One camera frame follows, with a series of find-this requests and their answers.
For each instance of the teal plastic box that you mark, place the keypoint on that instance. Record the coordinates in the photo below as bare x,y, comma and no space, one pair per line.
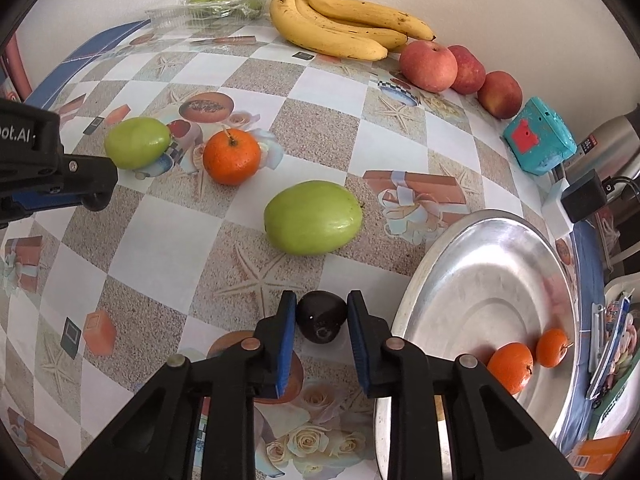
537,135

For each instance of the black charger block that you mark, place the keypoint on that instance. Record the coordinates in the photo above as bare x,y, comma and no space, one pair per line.
582,195

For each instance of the dark brown round fruit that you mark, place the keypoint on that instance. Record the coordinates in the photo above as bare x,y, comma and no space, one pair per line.
321,317

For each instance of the round stainless steel plate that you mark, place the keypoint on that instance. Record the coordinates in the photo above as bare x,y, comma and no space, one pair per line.
480,310

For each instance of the clear plastic fruit box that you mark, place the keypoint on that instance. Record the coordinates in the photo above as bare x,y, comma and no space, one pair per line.
210,7

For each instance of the stainless steel thermos jug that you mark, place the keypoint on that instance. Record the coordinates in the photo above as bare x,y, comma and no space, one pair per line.
612,142

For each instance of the orange tangerine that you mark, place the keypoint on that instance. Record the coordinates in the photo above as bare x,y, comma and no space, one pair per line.
511,367
553,347

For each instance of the pale red apple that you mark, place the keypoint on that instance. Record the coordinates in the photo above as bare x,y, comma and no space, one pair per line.
428,67

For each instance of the tangerine with stem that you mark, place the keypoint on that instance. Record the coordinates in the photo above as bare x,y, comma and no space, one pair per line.
231,156

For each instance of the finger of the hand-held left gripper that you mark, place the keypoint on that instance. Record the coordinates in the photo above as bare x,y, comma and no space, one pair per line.
85,180

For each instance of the orange booklet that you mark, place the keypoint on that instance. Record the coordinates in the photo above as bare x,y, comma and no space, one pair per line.
600,452

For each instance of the pink plush toy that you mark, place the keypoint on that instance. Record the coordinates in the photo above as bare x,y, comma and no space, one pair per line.
631,345

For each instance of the red plastic edge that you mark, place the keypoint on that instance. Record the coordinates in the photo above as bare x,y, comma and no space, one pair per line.
12,67

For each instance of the smartphone with lit screen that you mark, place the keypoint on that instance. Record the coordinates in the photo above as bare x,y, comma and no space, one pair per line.
610,342

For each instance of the large green jujube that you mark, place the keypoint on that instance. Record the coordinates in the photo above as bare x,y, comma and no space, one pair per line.
313,225

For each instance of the pear-shaped green jujube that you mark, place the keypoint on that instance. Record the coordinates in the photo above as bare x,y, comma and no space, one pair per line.
137,142

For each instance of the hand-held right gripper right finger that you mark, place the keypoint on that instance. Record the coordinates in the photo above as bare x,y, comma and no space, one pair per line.
360,345

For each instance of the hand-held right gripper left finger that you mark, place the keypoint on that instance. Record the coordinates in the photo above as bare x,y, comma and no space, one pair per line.
282,340

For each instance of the yellow banana bunch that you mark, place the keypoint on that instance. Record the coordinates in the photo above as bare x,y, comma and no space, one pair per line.
345,25

